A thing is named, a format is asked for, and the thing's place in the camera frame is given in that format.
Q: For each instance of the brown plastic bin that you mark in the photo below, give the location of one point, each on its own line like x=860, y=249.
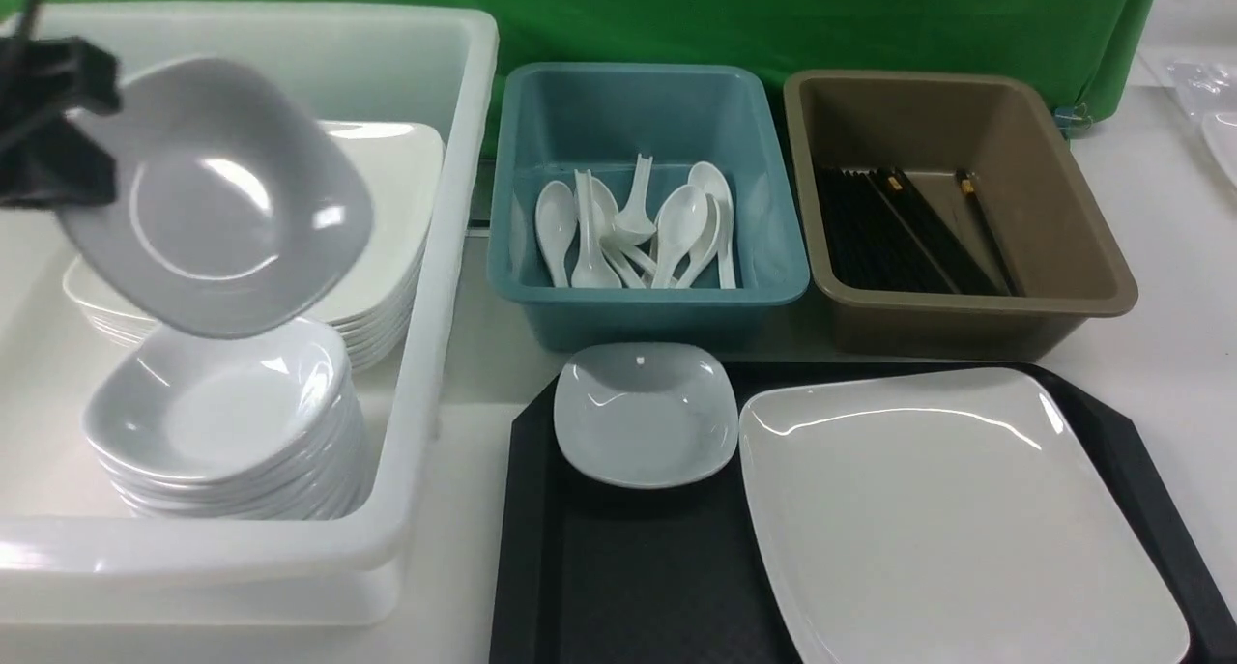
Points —
x=987, y=154

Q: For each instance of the black serving tray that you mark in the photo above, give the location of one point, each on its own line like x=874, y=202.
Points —
x=590, y=573

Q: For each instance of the clear plastic items far right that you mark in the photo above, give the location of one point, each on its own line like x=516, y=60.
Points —
x=1206, y=92

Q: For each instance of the white spoon far left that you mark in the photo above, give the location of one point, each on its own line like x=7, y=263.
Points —
x=555, y=227

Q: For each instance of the black chopsticks pile in bin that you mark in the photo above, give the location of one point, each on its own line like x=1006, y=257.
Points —
x=882, y=234

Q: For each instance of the white spoon far right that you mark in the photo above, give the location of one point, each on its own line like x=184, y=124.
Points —
x=711, y=180

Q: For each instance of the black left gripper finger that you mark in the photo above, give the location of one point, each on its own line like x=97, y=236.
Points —
x=47, y=162

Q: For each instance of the white ceramic soup spoon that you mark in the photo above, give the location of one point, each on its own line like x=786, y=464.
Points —
x=632, y=225

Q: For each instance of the green backdrop cloth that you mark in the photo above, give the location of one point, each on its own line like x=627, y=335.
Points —
x=773, y=16

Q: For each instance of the white bowl tray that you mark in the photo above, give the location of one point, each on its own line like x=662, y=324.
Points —
x=645, y=416
x=234, y=210

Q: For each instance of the teal plastic bin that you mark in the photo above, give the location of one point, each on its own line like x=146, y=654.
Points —
x=559, y=118

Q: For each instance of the stack of white square plates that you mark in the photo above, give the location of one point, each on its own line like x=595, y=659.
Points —
x=401, y=164

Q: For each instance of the white square rice plate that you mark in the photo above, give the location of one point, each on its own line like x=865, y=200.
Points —
x=946, y=517

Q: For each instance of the white spoon centre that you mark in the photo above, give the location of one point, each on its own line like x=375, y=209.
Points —
x=681, y=222

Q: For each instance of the large white plastic tub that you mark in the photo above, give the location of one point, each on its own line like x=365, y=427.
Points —
x=71, y=555

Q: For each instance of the white spoon upright handle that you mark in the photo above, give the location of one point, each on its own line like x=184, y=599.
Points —
x=591, y=271

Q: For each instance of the stack of white bowls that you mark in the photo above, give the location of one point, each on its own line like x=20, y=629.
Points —
x=263, y=428

